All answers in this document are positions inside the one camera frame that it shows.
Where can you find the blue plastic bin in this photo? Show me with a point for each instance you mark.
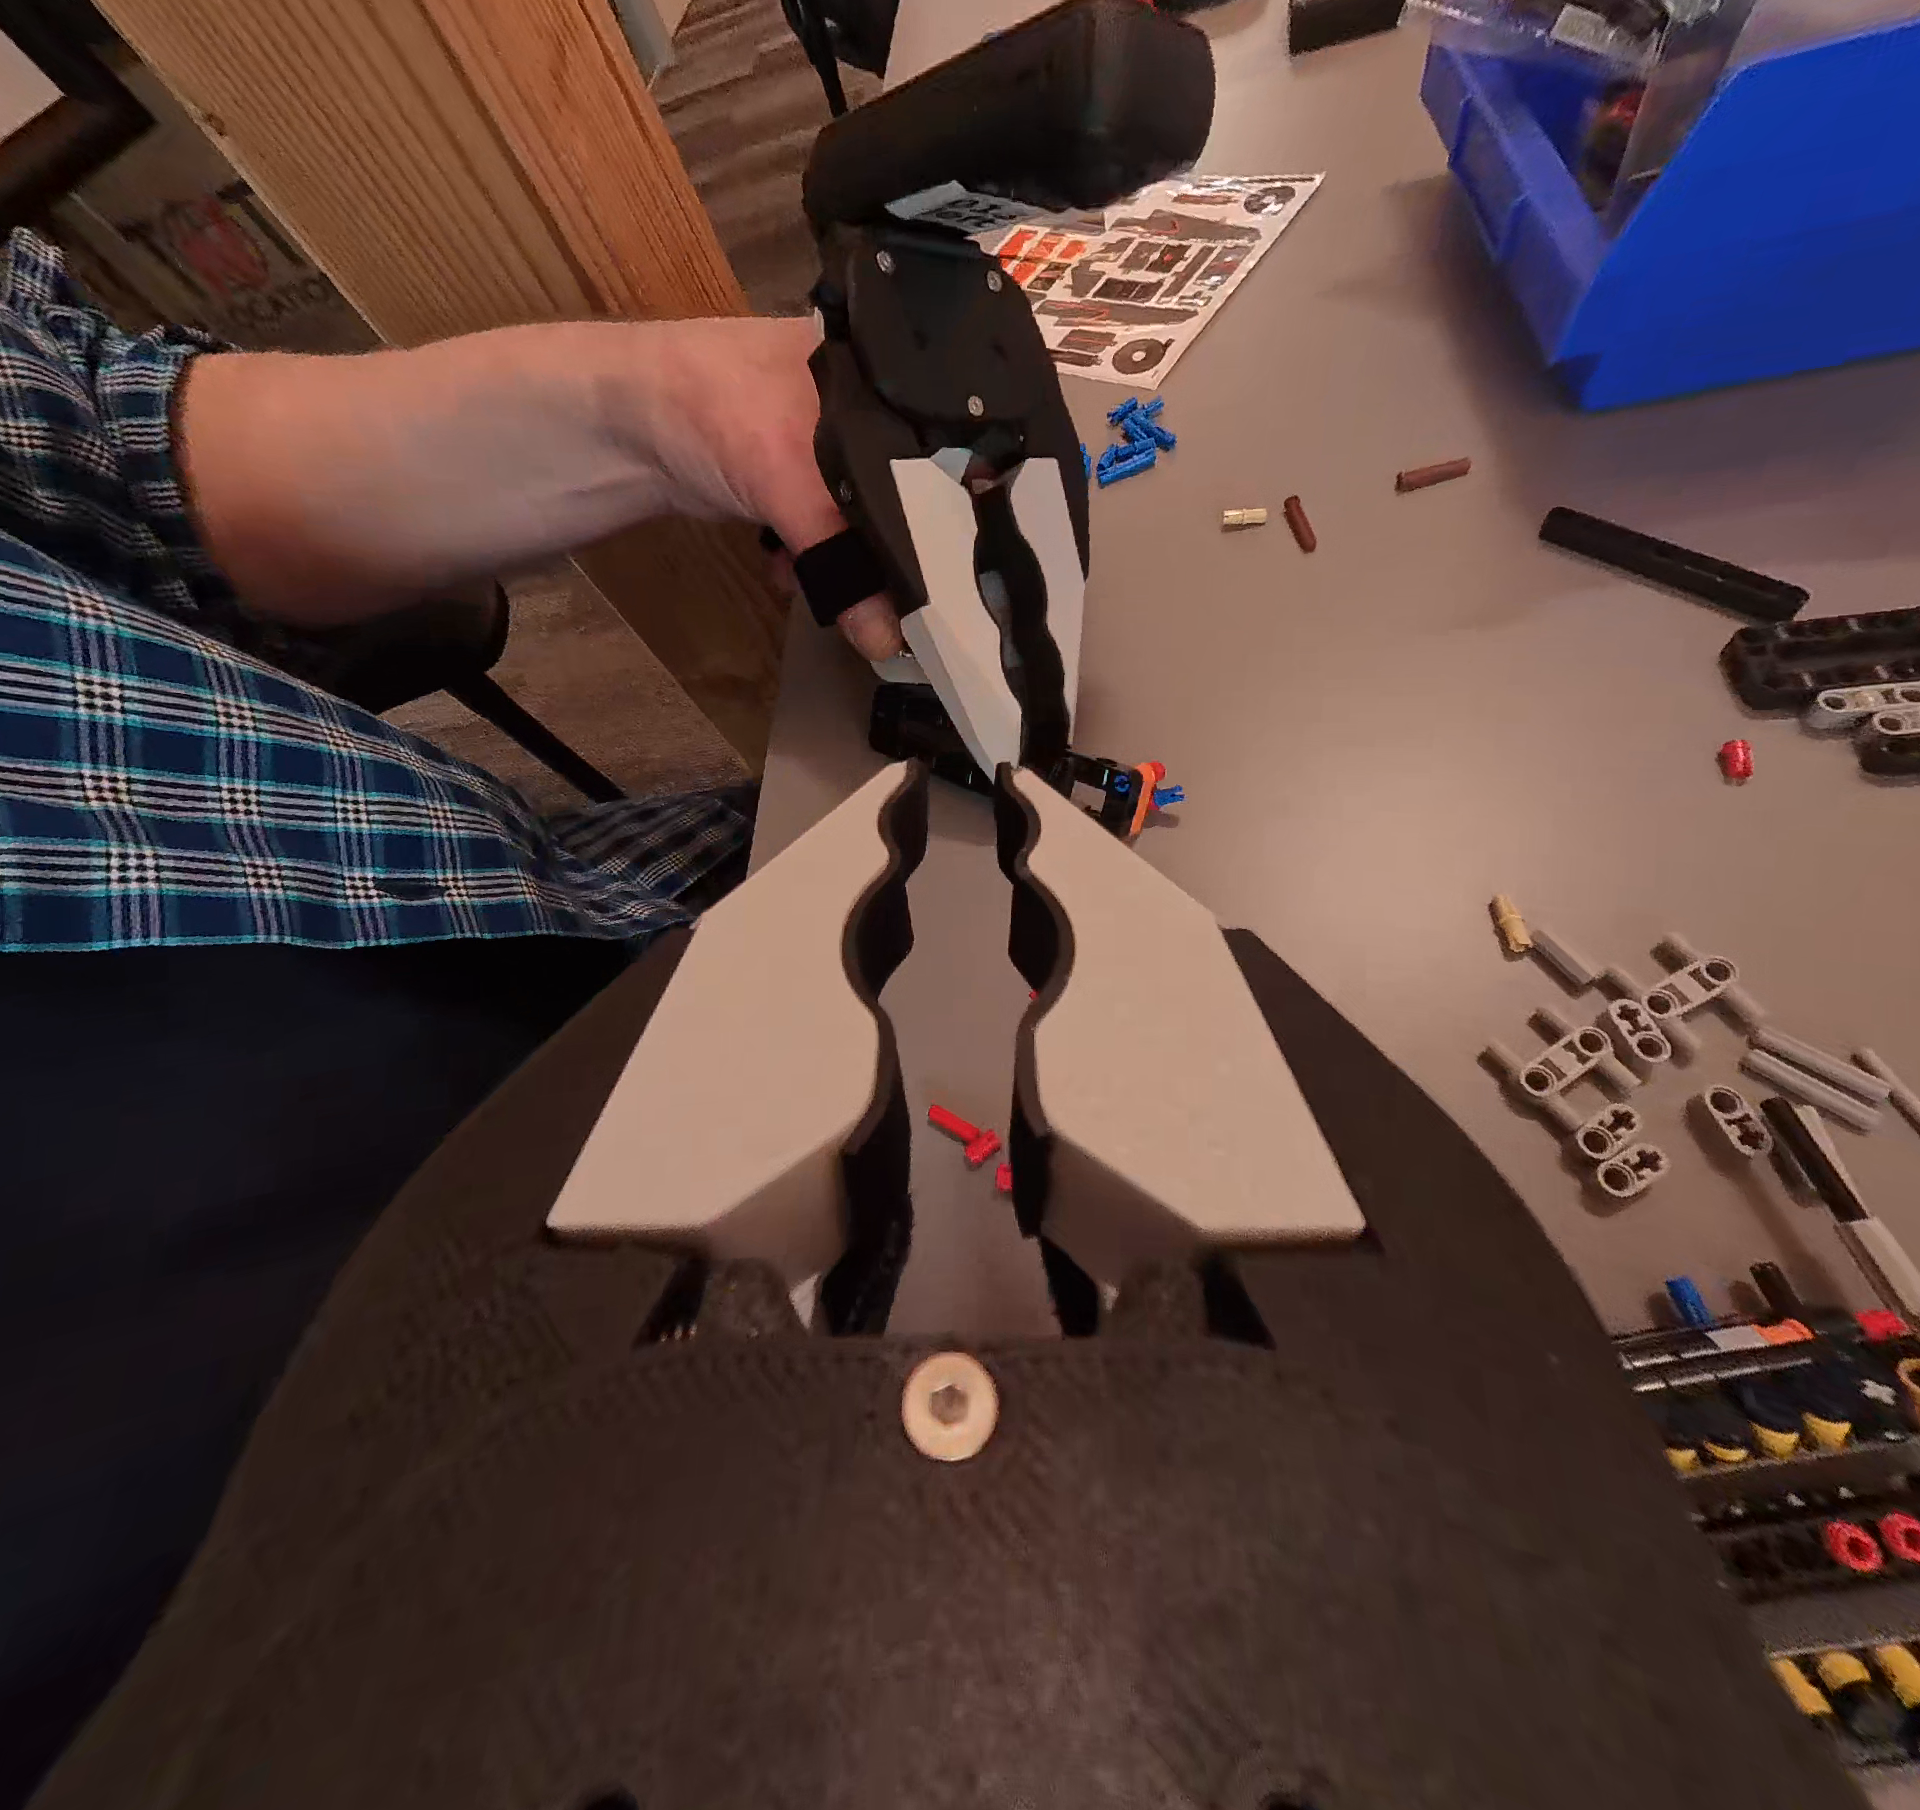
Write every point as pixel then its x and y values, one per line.
pixel 1771 266

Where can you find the black chair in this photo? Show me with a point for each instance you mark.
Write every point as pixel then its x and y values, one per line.
pixel 376 647

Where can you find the long black lego beam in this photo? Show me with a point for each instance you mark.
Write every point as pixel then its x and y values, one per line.
pixel 1672 566

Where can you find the dark blue trousers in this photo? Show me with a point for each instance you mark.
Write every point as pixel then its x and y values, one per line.
pixel 227 1239

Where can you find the black lego frame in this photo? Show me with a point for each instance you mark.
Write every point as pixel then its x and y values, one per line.
pixel 1815 654

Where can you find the brown lego axle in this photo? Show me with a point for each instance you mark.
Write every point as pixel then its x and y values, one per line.
pixel 1302 524
pixel 1433 474

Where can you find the wooden cabinet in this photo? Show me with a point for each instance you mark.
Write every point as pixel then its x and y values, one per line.
pixel 452 115

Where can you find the pile of blue lego pins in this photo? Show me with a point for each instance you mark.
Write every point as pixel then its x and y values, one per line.
pixel 1133 443

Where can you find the assorted coloured lego parts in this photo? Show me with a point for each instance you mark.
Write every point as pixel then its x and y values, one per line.
pixel 1785 1435

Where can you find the lego sticker sheet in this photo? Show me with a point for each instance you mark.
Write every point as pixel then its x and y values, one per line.
pixel 1155 279

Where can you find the black lego beam assembly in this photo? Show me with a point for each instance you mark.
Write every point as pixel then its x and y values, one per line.
pixel 922 738

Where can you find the person's left forearm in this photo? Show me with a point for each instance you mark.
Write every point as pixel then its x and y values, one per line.
pixel 419 458

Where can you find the person's left hand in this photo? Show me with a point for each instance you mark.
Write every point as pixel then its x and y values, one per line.
pixel 720 430

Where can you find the orange printed picture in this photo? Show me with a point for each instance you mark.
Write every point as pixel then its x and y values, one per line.
pixel 227 256

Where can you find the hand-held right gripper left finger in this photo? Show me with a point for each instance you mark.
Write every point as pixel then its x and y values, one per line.
pixel 720 1090

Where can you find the pile of grey lego connectors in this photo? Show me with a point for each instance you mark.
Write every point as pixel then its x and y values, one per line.
pixel 1629 1036

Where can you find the light grey lego liftarm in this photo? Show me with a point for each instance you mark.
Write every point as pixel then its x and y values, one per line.
pixel 1860 708

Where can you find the pile of red lego bushes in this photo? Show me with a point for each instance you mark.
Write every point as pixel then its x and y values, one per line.
pixel 959 1129

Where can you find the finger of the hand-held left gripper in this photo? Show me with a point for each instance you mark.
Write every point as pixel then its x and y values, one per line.
pixel 938 566
pixel 1057 566

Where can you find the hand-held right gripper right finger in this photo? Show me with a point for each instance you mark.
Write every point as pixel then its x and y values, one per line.
pixel 1184 1090

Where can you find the black white cylindrical lego piece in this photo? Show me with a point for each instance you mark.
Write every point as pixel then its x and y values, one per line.
pixel 1808 1150

